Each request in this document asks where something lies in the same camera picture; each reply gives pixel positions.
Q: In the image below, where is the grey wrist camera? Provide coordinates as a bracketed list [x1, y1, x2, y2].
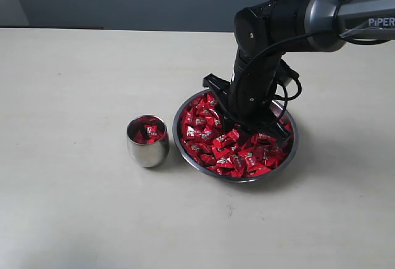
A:
[275, 60, 300, 86]

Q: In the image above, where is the stainless steel cup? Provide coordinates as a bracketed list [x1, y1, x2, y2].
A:
[127, 115, 170, 168]

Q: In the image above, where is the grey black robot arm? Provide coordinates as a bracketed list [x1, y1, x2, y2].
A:
[203, 0, 394, 144]

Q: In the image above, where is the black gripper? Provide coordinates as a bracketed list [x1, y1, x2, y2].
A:
[202, 49, 299, 143]

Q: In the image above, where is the black cable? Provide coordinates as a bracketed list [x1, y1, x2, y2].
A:
[231, 0, 395, 118]

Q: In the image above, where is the red candy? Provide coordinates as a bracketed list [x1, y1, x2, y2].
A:
[212, 129, 239, 149]
[181, 125, 202, 142]
[133, 130, 164, 144]
[144, 124, 163, 139]
[215, 154, 246, 178]

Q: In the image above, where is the metal bowl of red candies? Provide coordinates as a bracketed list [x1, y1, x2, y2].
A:
[172, 89, 300, 183]

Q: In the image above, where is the red wrapped candy front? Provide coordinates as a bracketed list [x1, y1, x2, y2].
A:
[215, 154, 246, 178]

